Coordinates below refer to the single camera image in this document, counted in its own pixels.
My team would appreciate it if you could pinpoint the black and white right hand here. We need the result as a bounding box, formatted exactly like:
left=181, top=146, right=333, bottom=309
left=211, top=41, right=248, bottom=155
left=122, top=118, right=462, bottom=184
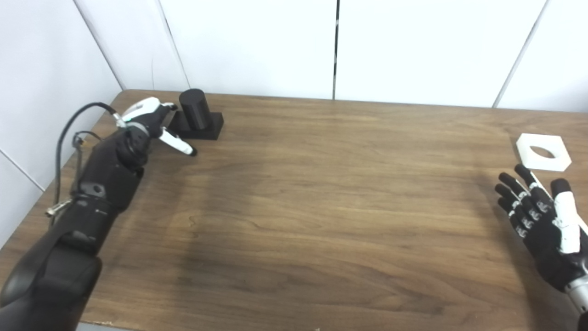
left=495, top=164, right=588, bottom=293

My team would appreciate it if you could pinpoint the black and white left hand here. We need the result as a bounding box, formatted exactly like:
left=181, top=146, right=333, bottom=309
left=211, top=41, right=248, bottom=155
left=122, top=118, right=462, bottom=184
left=120, top=97, right=198, bottom=157

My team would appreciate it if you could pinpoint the black cylindrical peg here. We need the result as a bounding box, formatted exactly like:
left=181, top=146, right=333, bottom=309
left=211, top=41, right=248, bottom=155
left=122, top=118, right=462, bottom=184
left=167, top=89, right=225, bottom=141

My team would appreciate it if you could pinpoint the white square piece with hole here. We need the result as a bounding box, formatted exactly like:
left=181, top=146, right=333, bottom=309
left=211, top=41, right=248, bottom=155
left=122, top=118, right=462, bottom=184
left=516, top=133, right=572, bottom=172

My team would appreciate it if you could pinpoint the thin wire with yellow connector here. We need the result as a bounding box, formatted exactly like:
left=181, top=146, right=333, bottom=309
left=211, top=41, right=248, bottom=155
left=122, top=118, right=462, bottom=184
left=71, top=131, right=102, bottom=194

